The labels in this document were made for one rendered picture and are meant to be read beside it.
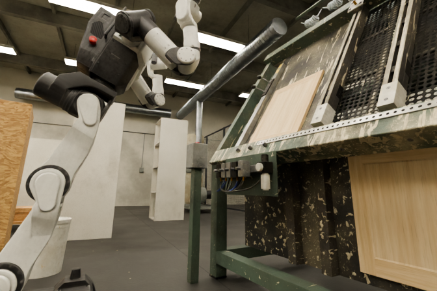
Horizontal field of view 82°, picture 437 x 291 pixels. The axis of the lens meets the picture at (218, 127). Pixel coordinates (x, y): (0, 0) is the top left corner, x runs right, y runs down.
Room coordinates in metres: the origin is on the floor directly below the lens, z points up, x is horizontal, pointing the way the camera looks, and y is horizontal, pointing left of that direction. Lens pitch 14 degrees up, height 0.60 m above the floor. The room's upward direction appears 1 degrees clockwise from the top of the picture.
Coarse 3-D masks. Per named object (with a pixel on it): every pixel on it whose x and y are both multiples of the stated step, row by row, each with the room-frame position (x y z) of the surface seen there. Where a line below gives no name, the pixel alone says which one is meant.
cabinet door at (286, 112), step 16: (304, 80) 1.59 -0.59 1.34; (320, 80) 1.46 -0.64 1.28; (288, 96) 1.65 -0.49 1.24; (304, 96) 1.48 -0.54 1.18; (272, 112) 1.69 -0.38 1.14; (288, 112) 1.53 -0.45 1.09; (304, 112) 1.38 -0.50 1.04; (256, 128) 1.75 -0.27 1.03; (272, 128) 1.57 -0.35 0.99; (288, 128) 1.43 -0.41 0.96
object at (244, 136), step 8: (280, 64) 2.04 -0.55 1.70; (280, 72) 1.99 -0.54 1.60; (272, 88) 1.94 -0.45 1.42; (264, 96) 1.91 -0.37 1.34; (264, 104) 1.89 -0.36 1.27; (256, 112) 1.85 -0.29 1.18; (256, 120) 1.85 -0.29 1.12; (248, 128) 1.81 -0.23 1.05; (240, 136) 1.83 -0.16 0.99; (248, 136) 1.81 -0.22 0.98; (240, 144) 1.77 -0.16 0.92
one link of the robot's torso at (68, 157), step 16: (80, 96) 0.99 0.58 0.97; (80, 112) 0.99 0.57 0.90; (96, 112) 1.02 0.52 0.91; (80, 128) 1.00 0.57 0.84; (96, 128) 1.03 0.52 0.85; (64, 144) 1.00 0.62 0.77; (80, 144) 1.02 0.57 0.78; (48, 160) 0.98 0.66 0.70; (64, 160) 1.01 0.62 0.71; (80, 160) 1.03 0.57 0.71; (32, 176) 0.95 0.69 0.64; (64, 176) 1.00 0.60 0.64; (64, 192) 1.00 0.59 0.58
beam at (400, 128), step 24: (384, 120) 0.89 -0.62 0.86; (408, 120) 0.81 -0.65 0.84; (432, 120) 0.75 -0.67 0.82; (288, 144) 1.28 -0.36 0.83; (312, 144) 1.13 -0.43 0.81; (336, 144) 1.05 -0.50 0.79; (360, 144) 0.98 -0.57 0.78; (384, 144) 0.92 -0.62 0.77; (408, 144) 0.86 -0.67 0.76; (432, 144) 0.81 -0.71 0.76
